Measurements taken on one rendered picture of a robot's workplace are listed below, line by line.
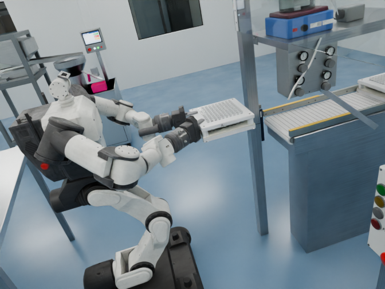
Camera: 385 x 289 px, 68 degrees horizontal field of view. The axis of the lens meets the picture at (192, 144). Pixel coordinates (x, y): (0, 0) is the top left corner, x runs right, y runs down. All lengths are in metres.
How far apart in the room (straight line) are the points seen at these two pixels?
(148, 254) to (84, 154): 0.89
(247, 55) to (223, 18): 4.82
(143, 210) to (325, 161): 0.98
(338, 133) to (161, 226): 0.99
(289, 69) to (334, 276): 1.27
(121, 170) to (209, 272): 1.26
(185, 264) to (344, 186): 1.03
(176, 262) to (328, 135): 1.12
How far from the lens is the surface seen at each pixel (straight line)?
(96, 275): 1.79
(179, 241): 1.94
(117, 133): 3.59
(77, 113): 1.17
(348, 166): 1.79
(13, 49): 4.35
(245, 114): 1.29
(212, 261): 2.06
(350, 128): 1.60
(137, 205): 1.46
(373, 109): 1.64
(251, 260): 2.04
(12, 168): 1.96
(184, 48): 6.17
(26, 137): 1.26
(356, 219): 2.12
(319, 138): 1.51
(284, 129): 1.49
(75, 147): 0.97
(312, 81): 1.32
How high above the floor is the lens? 1.61
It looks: 29 degrees down
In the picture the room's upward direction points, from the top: 12 degrees counter-clockwise
